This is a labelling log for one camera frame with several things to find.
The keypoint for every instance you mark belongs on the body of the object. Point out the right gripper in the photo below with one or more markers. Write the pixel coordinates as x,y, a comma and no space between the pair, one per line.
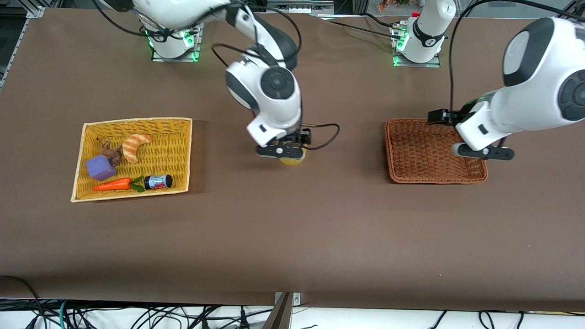
303,136

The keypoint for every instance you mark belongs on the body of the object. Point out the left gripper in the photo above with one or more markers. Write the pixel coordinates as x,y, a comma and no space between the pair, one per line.
458,114

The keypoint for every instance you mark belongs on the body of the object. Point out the clear yellowish tape roll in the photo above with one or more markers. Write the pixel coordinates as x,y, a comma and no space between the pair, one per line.
292,161

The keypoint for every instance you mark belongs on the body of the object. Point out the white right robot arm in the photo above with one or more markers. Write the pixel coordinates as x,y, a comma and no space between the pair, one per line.
269,87

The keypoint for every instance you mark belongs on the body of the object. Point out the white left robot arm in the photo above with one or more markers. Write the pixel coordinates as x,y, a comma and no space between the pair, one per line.
539,77

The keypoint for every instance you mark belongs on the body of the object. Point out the brown wicker basket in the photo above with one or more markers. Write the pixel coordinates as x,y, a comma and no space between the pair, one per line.
425,155

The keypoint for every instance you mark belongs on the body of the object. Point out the yellow wicker tray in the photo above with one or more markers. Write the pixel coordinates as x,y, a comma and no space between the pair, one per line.
173,151

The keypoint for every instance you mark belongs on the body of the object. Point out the small dark can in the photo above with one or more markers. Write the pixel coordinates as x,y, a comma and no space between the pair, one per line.
158,182

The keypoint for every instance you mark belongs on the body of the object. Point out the toy croissant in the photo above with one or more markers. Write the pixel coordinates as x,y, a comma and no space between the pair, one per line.
132,145

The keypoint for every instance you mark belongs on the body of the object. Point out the dark metal bar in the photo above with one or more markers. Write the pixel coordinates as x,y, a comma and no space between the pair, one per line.
279,315

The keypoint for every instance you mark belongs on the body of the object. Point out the brown dried root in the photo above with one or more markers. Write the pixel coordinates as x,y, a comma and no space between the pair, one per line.
112,153

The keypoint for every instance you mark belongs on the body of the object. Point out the orange toy carrot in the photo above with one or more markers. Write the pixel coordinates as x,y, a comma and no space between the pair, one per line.
112,184

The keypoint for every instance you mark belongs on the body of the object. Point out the purple foam cube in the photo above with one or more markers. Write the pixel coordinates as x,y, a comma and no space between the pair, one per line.
100,168

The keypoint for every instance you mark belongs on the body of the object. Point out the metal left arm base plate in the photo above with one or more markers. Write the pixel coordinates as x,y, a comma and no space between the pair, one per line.
418,64

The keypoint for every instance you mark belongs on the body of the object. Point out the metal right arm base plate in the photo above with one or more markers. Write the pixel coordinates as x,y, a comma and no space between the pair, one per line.
194,43

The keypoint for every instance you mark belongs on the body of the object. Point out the metal table edge bracket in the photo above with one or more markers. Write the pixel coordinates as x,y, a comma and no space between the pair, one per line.
297,298

